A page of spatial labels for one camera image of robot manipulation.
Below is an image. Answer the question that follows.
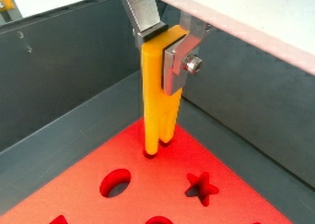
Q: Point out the red foam shape board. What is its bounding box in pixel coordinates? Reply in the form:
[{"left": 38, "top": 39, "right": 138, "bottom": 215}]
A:
[{"left": 0, "top": 122, "right": 292, "bottom": 224}]

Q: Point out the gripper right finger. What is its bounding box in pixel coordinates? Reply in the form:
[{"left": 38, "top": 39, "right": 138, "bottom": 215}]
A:
[{"left": 162, "top": 12, "right": 213, "bottom": 95}]

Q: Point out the yellow two-prong peg object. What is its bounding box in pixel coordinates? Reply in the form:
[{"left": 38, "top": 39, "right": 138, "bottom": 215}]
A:
[{"left": 140, "top": 25, "right": 185, "bottom": 156}]

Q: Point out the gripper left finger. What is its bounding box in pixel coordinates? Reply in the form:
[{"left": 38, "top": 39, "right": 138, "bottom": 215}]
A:
[{"left": 120, "top": 0, "right": 166, "bottom": 48}]

